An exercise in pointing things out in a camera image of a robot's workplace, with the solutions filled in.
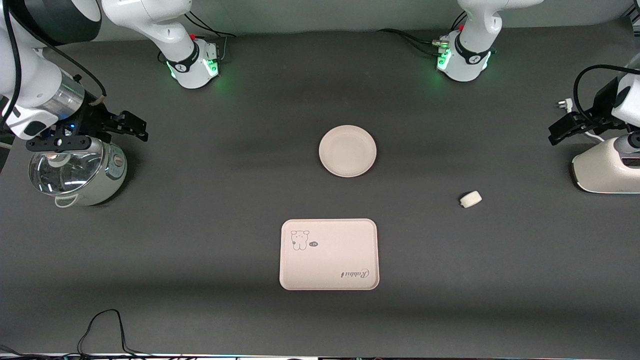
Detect round beige plate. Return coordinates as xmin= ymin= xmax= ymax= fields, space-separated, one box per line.
xmin=318 ymin=125 xmax=377 ymax=178

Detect beige rectangular rabbit tray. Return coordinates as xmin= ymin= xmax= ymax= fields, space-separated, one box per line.
xmin=279 ymin=218 xmax=380 ymax=291

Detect cream white toaster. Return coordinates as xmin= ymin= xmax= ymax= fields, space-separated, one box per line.
xmin=571 ymin=135 xmax=640 ymax=194

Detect pale green electric pot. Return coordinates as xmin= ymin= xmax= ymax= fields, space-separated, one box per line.
xmin=28 ymin=137 xmax=128 ymax=208

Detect glass pot lid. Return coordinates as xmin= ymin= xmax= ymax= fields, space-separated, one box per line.
xmin=28 ymin=147 xmax=104 ymax=196

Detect white power plug with cord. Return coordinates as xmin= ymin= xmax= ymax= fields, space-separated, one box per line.
xmin=556 ymin=98 xmax=606 ymax=142

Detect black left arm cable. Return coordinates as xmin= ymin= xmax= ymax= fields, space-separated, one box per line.
xmin=573 ymin=65 xmax=640 ymax=126

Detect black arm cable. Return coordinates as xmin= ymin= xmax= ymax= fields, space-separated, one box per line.
xmin=573 ymin=65 xmax=640 ymax=126
xmin=0 ymin=0 xmax=107 ymax=128

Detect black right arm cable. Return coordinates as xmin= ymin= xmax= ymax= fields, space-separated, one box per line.
xmin=0 ymin=0 xmax=107 ymax=128

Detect black right base cables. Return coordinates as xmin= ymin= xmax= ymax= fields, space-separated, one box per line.
xmin=159 ymin=11 xmax=237 ymax=63

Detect black base cables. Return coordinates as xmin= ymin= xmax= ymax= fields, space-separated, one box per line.
xmin=377 ymin=11 xmax=468 ymax=57
xmin=159 ymin=11 xmax=237 ymax=63

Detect black left base cables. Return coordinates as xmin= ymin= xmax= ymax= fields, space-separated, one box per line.
xmin=377 ymin=11 xmax=468 ymax=57

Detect thin black looped cable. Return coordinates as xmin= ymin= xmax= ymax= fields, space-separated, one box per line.
xmin=77 ymin=309 xmax=151 ymax=358

